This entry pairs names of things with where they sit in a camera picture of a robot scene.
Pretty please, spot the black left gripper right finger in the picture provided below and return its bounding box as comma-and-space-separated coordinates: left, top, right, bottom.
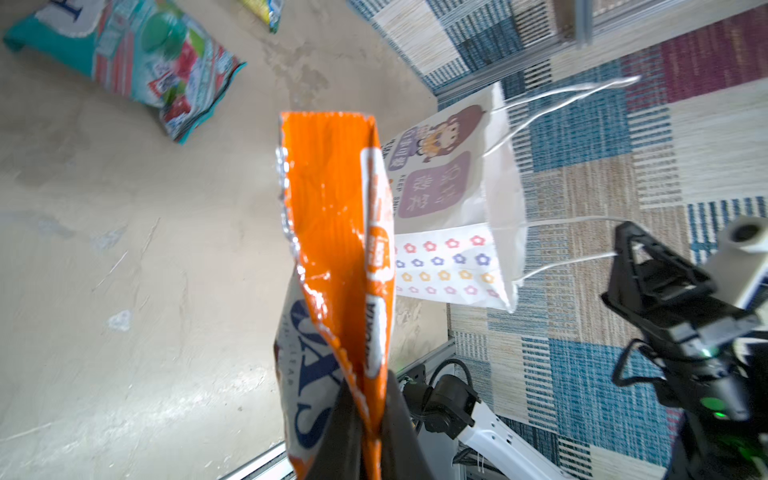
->
381, 371, 433, 480

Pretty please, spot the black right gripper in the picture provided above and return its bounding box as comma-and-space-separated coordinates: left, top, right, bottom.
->
602, 222, 759, 360

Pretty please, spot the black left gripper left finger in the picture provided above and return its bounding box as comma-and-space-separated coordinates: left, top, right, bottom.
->
305, 383, 366, 480

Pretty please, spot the orange snack bag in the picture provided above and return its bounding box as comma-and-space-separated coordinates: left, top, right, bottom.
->
278, 112, 395, 479

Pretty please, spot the white paper bag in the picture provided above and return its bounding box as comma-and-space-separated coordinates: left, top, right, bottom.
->
383, 76, 639, 312

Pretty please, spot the small green snack bag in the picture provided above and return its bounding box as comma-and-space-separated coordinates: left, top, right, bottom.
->
241, 0, 284, 33

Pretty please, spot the teal candy bag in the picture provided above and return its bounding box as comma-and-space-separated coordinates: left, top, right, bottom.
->
3, 0, 245, 144

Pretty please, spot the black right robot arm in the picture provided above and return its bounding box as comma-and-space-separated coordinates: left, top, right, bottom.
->
401, 216, 767, 479

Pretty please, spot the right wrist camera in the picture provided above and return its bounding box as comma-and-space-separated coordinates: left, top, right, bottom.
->
703, 216, 767, 309

